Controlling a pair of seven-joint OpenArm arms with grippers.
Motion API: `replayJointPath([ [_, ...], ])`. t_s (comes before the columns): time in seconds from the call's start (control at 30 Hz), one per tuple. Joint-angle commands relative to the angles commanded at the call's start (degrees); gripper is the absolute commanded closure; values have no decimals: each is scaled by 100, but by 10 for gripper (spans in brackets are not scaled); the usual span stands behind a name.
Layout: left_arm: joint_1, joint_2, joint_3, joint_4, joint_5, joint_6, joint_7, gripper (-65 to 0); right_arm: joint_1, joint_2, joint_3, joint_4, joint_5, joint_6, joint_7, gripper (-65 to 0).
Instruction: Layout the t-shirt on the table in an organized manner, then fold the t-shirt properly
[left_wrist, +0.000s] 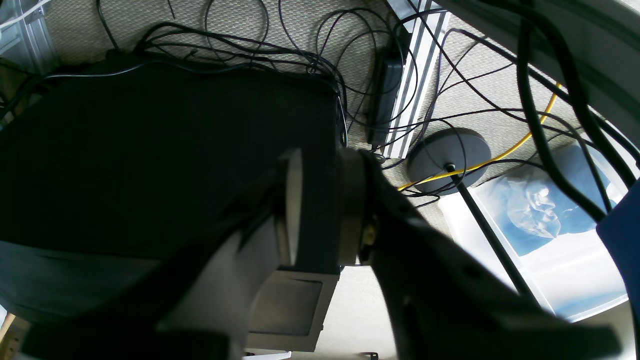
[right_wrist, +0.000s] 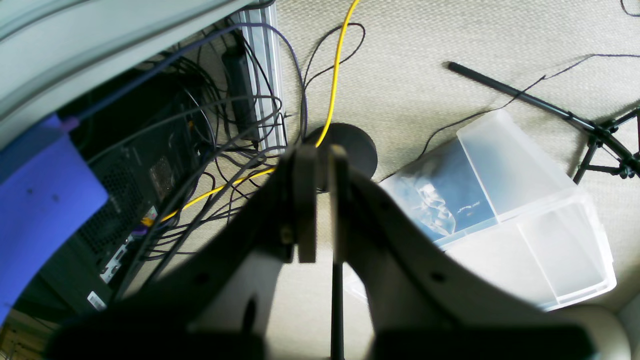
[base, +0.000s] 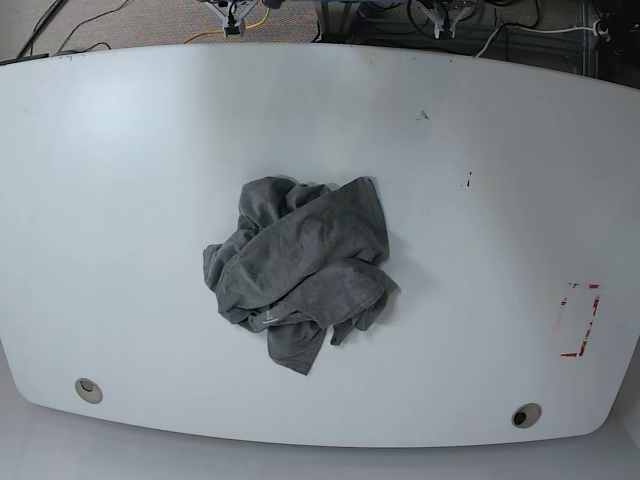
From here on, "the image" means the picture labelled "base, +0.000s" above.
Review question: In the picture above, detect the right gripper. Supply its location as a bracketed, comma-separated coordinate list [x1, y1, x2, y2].
[200, 0, 259, 20]

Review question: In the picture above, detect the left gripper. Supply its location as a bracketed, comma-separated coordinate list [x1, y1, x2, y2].
[425, 0, 480, 20]

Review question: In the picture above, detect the grey t-shirt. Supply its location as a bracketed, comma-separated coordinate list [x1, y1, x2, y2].
[203, 177, 397, 375]

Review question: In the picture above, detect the red tape marking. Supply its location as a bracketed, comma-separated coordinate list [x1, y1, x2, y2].
[554, 283, 602, 358]

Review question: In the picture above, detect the left table grommet hole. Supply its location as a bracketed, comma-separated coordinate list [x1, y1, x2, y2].
[75, 378, 103, 405]

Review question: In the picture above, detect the table grommet hole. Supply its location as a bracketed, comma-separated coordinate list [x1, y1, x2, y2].
[511, 403, 542, 429]
[75, 378, 103, 405]

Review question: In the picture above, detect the right table grommet hole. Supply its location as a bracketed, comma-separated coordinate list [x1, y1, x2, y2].
[511, 403, 542, 429]

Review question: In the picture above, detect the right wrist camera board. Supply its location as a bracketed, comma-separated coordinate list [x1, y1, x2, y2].
[223, 23, 245, 37]

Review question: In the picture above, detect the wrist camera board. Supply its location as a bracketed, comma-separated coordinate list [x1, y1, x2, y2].
[223, 23, 245, 37]
[434, 25, 455, 40]

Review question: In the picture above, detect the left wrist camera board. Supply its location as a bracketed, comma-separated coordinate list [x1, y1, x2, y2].
[434, 25, 455, 40]

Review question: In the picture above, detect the aluminium frame post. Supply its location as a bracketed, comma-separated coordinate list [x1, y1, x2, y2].
[314, 1, 365, 44]

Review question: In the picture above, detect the white cable on floor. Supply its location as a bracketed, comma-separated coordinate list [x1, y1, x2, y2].
[473, 22, 596, 59]

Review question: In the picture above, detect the black floor cables left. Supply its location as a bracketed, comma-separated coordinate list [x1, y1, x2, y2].
[17, 0, 126, 59]

